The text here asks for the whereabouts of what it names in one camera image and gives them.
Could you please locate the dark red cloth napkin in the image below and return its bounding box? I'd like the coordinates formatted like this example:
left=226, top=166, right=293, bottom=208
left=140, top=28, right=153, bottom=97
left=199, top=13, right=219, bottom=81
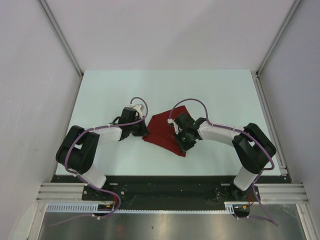
left=142, top=110, right=186, bottom=157

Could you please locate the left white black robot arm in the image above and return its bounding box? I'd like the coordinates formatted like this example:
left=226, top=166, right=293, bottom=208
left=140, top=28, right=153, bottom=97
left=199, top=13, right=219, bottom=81
left=55, top=104, right=149, bottom=200

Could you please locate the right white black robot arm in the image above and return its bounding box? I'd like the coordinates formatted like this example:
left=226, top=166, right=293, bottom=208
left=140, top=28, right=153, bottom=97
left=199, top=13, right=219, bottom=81
left=167, top=112, right=277, bottom=201

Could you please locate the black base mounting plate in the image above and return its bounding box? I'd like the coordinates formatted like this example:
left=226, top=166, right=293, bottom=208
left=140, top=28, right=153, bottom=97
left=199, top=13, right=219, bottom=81
left=51, top=174, right=293, bottom=211

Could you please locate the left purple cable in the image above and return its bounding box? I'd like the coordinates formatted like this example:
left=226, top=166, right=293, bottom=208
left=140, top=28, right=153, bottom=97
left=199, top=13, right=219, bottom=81
left=47, top=96, right=150, bottom=227

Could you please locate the purple cable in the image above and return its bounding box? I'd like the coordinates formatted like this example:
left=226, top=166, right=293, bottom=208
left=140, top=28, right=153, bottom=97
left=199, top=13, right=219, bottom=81
left=169, top=97, right=279, bottom=227
left=47, top=96, right=150, bottom=227

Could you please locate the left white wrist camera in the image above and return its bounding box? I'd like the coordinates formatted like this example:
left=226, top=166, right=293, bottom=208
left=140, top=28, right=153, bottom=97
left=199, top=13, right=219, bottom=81
left=129, top=104, right=145, bottom=120

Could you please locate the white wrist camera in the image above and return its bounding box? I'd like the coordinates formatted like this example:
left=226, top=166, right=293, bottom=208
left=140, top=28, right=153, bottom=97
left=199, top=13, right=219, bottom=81
left=167, top=118, right=180, bottom=135
left=129, top=104, right=145, bottom=120

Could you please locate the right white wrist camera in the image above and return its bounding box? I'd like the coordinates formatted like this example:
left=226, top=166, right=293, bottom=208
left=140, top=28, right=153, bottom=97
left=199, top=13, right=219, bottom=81
left=167, top=118, right=180, bottom=135

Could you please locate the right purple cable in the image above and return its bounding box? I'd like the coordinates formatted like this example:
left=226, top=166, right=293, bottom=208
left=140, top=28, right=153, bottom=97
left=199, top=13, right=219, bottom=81
left=169, top=97, right=279, bottom=227

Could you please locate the right white cable duct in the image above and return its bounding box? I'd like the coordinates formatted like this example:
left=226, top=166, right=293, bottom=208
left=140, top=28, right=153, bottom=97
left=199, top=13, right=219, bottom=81
left=224, top=201, right=252, bottom=214

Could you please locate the white cable duct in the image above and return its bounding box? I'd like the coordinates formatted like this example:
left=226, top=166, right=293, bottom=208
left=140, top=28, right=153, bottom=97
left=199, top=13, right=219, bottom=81
left=224, top=201, right=252, bottom=214
left=46, top=203, right=114, bottom=213

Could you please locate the right aluminium table rail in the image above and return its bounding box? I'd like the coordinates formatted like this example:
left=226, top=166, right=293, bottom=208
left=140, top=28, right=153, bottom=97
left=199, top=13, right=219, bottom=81
left=251, top=71, right=290, bottom=176

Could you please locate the front aluminium extrusion rail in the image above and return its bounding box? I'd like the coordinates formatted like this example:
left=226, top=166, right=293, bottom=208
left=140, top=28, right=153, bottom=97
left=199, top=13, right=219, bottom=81
left=36, top=183, right=85, bottom=203

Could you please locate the left aluminium frame post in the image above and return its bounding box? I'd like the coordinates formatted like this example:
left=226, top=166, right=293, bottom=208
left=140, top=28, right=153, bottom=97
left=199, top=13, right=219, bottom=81
left=36, top=0, right=84, bottom=79

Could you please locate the aluminium frame post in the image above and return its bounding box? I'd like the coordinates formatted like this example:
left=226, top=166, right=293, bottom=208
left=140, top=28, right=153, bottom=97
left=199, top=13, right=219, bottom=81
left=255, top=0, right=304, bottom=77
left=36, top=0, right=84, bottom=79

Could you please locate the left white cable duct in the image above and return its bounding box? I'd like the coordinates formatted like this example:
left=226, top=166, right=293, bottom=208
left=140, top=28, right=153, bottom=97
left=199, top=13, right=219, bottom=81
left=46, top=203, right=114, bottom=213

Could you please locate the right aluminium frame post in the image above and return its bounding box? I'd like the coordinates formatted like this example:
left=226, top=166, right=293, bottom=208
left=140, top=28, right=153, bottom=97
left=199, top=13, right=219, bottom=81
left=255, top=0, right=304, bottom=77

